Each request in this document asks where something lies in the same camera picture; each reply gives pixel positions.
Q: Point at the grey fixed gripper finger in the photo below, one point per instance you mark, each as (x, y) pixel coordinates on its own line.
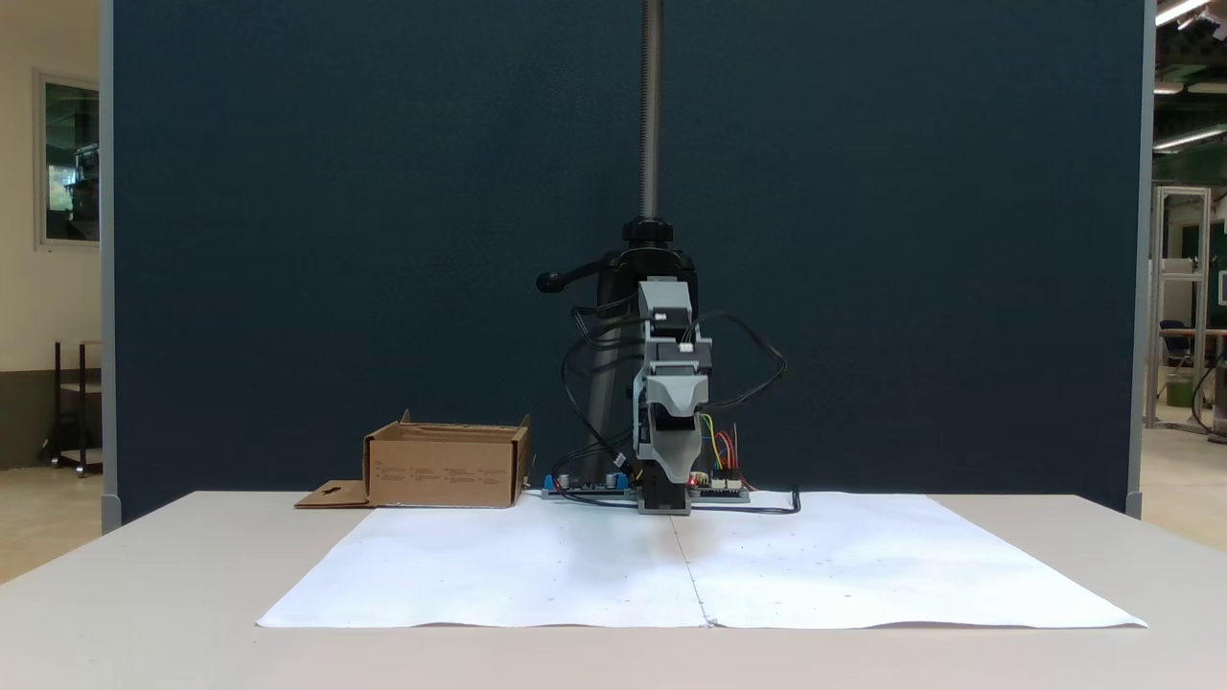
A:
(679, 455)

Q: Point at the grey ribbed moving gripper finger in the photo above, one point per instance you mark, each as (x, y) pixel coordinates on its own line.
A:
(679, 391)

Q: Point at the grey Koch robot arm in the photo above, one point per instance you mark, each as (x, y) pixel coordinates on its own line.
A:
(661, 316)

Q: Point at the green bin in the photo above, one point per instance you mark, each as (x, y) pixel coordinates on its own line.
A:
(1180, 390)

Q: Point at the circuit board with red LED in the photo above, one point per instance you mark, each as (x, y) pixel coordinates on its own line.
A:
(724, 491)

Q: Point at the blue circuit board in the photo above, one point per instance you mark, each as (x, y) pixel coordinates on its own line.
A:
(585, 487)

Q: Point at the white paper sheet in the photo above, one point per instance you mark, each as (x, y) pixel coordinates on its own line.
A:
(498, 565)
(911, 565)

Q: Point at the brown cardboard box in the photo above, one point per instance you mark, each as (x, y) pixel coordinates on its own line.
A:
(441, 470)

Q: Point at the black tripod with metal column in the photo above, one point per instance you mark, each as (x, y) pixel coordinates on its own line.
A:
(652, 115)

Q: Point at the dark blue partition panel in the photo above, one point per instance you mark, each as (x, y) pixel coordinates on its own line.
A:
(383, 240)

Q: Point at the ceiling light strip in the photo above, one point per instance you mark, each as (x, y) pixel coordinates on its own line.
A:
(1189, 139)

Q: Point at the dark shelf cart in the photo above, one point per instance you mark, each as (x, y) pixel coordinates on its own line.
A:
(72, 412)

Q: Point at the aluminium frame rack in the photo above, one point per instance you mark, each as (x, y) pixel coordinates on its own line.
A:
(1181, 287)

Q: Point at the framed wall window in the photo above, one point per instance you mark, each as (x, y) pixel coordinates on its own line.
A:
(72, 158)

